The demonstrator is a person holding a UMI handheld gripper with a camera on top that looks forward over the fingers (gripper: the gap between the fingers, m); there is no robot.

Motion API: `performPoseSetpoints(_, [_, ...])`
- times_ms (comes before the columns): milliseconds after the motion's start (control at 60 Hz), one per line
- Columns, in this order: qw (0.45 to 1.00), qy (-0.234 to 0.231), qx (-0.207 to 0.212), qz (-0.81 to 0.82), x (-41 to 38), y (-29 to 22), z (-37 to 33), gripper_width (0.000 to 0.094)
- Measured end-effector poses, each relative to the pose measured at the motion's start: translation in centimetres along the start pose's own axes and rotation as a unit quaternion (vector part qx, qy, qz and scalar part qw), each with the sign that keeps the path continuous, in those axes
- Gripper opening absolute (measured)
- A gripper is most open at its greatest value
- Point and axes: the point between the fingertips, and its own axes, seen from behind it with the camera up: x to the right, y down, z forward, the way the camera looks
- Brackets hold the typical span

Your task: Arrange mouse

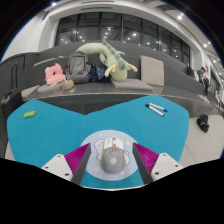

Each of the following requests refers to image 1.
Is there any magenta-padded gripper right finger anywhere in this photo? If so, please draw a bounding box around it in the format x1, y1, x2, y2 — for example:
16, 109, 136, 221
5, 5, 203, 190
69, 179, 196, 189
132, 142, 184, 185

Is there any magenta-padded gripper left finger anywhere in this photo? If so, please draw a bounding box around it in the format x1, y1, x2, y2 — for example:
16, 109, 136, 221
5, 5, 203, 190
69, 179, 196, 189
41, 143, 92, 185

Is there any grey white computer mouse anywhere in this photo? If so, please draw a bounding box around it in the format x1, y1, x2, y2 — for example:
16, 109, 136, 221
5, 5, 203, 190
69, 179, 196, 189
99, 135, 127, 174

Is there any round light blue mouse pad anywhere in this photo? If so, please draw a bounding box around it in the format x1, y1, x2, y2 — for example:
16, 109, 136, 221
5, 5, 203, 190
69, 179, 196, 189
79, 129, 139, 182

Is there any white marker with blue cap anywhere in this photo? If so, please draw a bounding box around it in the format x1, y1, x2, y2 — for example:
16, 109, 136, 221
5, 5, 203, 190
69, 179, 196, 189
148, 102, 169, 113

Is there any green eraser block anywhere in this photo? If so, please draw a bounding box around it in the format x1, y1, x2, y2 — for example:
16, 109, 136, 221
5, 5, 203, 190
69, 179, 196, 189
22, 110, 38, 120

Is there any black bag on floor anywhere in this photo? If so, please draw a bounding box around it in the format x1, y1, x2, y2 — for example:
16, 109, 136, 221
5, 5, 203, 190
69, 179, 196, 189
196, 113, 210, 134

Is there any small beige round pouch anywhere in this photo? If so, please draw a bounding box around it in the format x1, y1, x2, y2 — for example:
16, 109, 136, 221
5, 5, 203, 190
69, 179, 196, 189
61, 79, 76, 91

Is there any large flat grey seat cushion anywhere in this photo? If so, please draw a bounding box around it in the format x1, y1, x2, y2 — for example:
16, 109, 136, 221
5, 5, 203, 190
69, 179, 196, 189
110, 78, 154, 92

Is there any black suitcase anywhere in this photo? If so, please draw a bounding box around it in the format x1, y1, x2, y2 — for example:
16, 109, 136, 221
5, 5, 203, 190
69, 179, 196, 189
0, 63, 24, 121

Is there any pink plush cushion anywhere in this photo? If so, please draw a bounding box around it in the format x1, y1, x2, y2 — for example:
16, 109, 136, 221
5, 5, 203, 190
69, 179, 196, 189
44, 62, 67, 86

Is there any dark blue bag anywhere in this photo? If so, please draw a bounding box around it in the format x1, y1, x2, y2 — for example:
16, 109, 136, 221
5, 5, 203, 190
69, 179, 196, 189
87, 64, 107, 83

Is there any upright grey seat cushion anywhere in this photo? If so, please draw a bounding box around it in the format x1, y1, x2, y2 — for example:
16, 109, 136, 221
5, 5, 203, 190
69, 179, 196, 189
139, 55, 165, 88

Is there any grey backpack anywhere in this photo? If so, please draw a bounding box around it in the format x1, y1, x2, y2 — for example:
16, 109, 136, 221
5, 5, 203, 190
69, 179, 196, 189
64, 50, 92, 84

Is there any person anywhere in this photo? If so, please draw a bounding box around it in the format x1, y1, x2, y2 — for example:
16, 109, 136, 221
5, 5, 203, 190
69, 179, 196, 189
198, 66, 210, 90

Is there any green dragon plush toy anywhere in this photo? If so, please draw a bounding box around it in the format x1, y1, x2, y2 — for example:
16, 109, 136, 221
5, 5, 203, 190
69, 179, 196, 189
75, 40, 139, 82

